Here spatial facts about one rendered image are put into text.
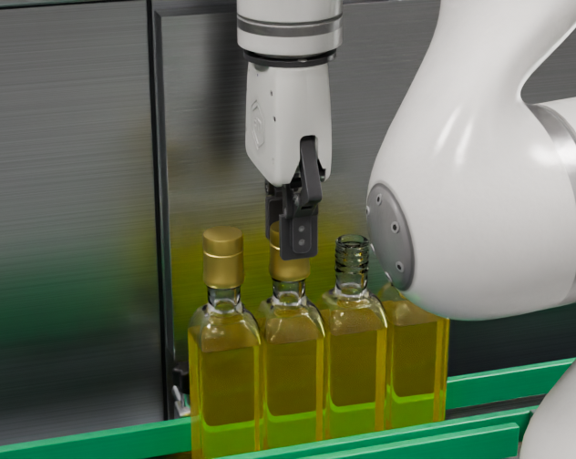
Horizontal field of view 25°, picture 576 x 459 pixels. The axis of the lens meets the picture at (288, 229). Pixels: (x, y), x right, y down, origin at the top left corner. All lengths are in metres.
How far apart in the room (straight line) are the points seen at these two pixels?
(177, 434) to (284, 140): 0.32
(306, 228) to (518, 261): 0.50
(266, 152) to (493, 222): 0.49
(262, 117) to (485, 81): 0.48
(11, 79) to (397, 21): 0.35
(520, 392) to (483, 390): 0.04
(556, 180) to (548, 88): 0.71
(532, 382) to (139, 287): 0.40
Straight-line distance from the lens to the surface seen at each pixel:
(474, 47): 0.63
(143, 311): 1.30
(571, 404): 0.70
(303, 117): 1.04
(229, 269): 1.11
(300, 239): 1.10
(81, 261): 1.26
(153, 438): 1.23
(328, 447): 1.19
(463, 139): 0.60
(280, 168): 1.05
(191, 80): 1.19
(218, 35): 1.19
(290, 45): 1.03
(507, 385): 1.33
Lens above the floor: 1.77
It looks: 23 degrees down
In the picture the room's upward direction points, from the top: straight up
